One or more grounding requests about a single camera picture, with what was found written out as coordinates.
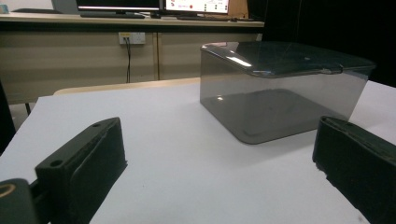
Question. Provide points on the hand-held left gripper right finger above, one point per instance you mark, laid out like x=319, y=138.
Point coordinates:
x=358, y=161

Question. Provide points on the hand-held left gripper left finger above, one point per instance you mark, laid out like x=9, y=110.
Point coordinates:
x=77, y=174

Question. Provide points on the clear grey lidded storage box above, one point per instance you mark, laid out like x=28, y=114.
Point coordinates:
x=267, y=105

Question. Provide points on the black curtain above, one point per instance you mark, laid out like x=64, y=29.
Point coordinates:
x=327, y=21
x=5, y=124

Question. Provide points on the light wooden table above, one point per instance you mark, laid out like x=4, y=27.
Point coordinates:
x=124, y=86

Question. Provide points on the white board sheet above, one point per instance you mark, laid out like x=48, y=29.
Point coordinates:
x=186, y=161

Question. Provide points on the beige office desk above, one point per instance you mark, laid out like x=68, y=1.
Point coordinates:
x=77, y=62

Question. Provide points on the black keyboard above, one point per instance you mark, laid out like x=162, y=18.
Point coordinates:
x=205, y=18
x=112, y=15

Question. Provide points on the dark computer monitor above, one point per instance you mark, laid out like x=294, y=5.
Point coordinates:
x=118, y=3

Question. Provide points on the brown cardboard box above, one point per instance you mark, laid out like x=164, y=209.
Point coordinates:
x=239, y=7

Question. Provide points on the bright computer monitor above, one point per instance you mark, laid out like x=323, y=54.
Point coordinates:
x=196, y=5

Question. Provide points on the white wall power outlet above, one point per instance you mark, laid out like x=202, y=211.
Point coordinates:
x=134, y=38

